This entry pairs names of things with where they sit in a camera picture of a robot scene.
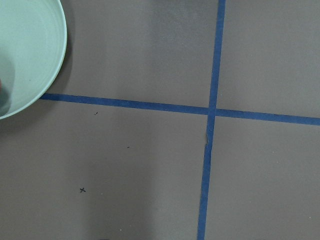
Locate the light green plate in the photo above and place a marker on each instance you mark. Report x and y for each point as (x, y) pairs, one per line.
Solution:
(33, 43)

